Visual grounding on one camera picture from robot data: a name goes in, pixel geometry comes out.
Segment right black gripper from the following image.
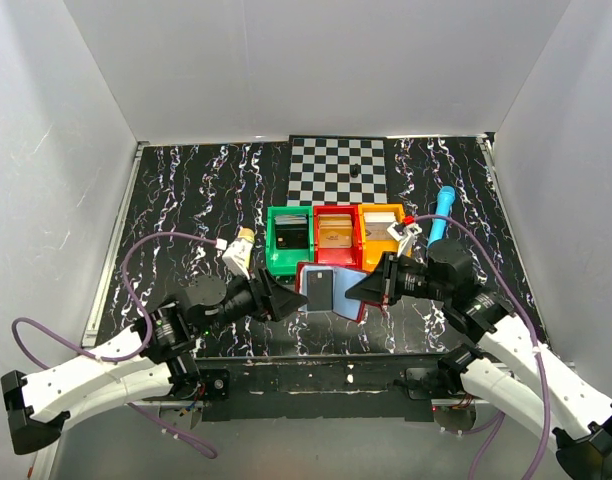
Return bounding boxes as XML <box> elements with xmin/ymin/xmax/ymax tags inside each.
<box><xmin>345</xmin><ymin>251</ymin><xmax>449</xmax><ymax>306</ymax></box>

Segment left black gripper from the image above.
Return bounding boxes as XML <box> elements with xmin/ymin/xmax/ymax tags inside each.
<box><xmin>196</xmin><ymin>266</ymin><xmax>308</xmax><ymax>337</ymax></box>

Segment black credit card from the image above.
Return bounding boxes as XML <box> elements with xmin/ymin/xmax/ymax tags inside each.
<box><xmin>306</xmin><ymin>270</ymin><xmax>334</xmax><ymax>312</ymax></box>

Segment red leather card holder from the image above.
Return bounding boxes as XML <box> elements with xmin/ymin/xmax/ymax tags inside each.
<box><xmin>295</xmin><ymin>263</ymin><xmax>368</xmax><ymax>323</ymax></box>

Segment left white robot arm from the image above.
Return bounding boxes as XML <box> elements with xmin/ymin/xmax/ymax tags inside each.
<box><xmin>0</xmin><ymin>269</ymin><xmax>307</xmax><ymax>455</ymax></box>

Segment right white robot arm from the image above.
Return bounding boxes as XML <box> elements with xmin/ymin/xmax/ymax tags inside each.
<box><xmin>346</xmin><ymin>239</ymin><xmax>612</xmax><ymax>479</ymax></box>

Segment white cards in yellow bin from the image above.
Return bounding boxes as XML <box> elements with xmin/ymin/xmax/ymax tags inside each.
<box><xmin>363</xmin><ymin>211</ymin><xmax>396</xmax><ymax>241</ymax></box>

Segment dark cards in green bin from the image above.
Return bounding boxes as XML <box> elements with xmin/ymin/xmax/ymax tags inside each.
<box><xmin>273</xmin><ymin>214</ymin><xmax>310</xmax><ymax>250</ymax></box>

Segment yellow plastic bin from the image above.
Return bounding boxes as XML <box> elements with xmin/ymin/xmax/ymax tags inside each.
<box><xmin>358</xmin><ymin>203</ymin><xmax>406</xmax><ymax>272</ymax></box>

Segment red plastic bin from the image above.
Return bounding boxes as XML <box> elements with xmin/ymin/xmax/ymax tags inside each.
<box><xmin>313</xmin><ymin>205</ymin><xmax>363</xmax><ymax>268</ymax></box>

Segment green plastic bin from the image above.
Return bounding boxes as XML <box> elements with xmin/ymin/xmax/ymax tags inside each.
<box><xmin>265</xmin><ymin>206</ymin><xmax>315</xmax><ymax>277</ymax></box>

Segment cream toy microphone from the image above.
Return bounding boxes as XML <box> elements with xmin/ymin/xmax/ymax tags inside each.
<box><xmin>237</xmin><ymin>227</ymin><xmax>255</xmax><ymax>246</ymax></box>

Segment blue toy microphone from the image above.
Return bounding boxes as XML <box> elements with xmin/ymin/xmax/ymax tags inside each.
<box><xmin>427</xmin><ymin>186</ymin><xmax>456</xmax><ymax>247</ymax></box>

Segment checkered chessboard mat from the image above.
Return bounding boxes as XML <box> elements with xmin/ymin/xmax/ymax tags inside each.
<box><xmin>286</xmin><ymin>136</ymin><xmax>388</xmax><ymax>206</ymax></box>

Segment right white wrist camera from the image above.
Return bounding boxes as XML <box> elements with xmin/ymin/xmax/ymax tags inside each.
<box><xmin>387</xmin><ymin>216</ymin><xmax>422</xmax><ymax>257</ymax></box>

